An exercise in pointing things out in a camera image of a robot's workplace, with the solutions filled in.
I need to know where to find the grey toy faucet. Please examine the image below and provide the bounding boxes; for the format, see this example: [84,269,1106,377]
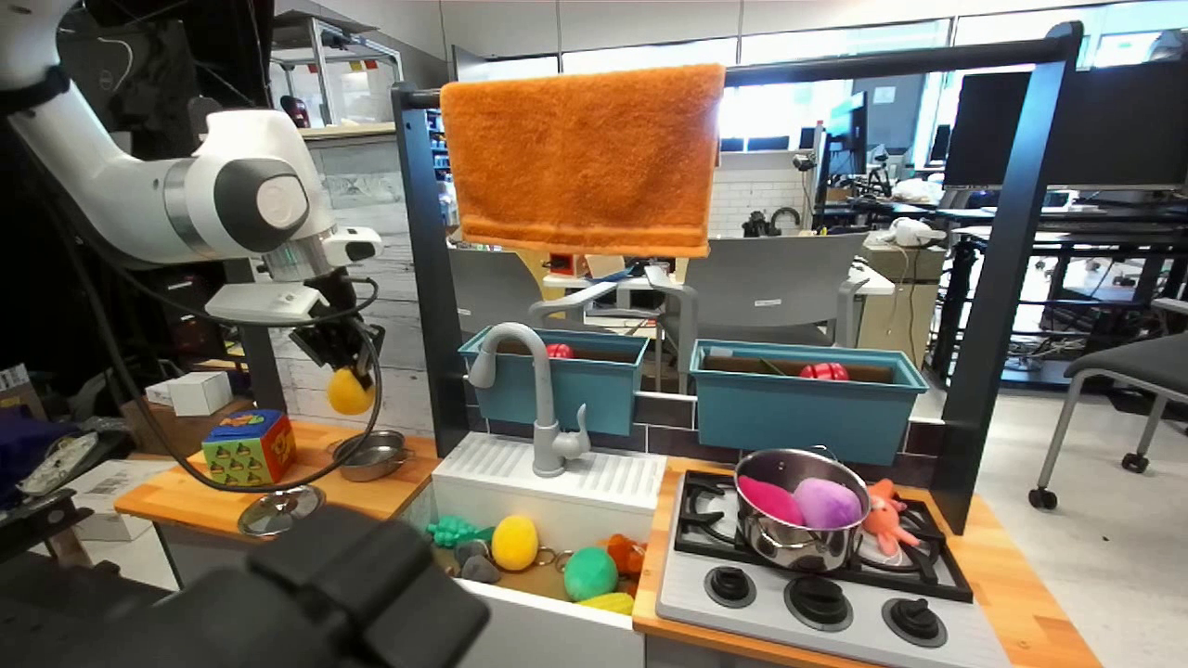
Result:
[462,318,594,483]

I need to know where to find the purple plush toy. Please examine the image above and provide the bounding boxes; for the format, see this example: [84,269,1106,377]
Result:
[792,475,863,534]

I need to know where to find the yellow elongated plush toy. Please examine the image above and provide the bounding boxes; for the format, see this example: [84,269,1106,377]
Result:
[574,591,639,618]

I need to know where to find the green plush grapes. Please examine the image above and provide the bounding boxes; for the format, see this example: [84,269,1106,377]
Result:
[422,510,498,551]

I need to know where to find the salmon plush toy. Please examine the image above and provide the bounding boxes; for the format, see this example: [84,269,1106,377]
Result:
[862,475,925,559]

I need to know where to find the black stove knob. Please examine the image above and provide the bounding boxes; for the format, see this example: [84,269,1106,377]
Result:
[882,593,951,644]
[700,562,761,607]
[787,575,855,626]

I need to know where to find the grey chair back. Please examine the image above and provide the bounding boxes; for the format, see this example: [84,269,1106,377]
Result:
[681,235,870,350]

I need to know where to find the brown cardboard box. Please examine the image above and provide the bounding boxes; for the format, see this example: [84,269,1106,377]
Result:
[123,394,255,461]

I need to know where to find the grey toy stove top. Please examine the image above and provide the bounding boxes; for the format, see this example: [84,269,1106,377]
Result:
[654,468,1014,668]

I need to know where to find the black computer monitor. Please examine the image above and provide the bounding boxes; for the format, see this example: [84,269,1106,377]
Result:
[944,59,1188,209]

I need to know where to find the beige cardboard box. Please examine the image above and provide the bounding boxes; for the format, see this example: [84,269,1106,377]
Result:
[851,237,951,367]

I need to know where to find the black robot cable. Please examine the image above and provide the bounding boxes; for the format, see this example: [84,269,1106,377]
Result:
[71,235,386,498]

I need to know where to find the grey plush mouse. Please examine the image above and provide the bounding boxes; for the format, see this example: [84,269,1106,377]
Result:
[438,541,505,585]

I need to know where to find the black kitchen back frame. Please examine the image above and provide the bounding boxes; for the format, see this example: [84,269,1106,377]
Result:
[389,18,1089,534]

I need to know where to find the white toy sink basin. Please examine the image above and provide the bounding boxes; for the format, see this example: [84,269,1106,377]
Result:
[422,430,670,668]

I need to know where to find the orange towel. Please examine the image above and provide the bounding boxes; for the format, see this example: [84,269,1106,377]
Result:
[438,64,726,259]

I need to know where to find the silver pot lid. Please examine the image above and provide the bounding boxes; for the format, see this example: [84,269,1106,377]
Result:
[233,483,325,541]

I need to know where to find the wooden toy kitchen counter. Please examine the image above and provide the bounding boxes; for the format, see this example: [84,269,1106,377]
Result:
[110,420,1106,668]

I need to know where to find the large silver pot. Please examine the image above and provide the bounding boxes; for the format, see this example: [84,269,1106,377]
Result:
[733,446,873,575]

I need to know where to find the yellow plush ball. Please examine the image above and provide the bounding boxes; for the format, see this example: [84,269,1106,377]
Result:
[486,510,545,575]

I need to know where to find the orange plush toy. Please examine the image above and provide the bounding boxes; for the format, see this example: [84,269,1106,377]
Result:
[605,529,644,581]

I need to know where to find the black stove grate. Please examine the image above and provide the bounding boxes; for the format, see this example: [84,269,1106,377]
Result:
[675,470,975,605]

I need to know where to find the yellow plush pear toy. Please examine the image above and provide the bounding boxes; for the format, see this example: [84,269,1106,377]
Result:
[321,362,373,420]

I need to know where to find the green plush ball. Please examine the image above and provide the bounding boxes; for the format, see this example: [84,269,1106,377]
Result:
[559,544,625,605]

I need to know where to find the small silver pot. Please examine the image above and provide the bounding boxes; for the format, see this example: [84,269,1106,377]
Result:
[330,425,412,487]

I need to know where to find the teal planter bin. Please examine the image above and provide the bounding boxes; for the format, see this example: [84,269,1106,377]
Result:
[686,339,928,470]
[455,324,654,436]

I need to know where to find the white small box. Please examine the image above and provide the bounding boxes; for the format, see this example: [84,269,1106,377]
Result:
[139,367,237,420]

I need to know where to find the colourful toy cube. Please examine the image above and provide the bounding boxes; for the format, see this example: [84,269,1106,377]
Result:
[199,409,299,489]

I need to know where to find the black blurred camera object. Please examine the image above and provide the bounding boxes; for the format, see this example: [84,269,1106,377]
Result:
[0,501,493,668]

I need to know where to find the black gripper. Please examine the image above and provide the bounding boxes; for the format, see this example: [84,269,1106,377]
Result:
[288,269,382,382]

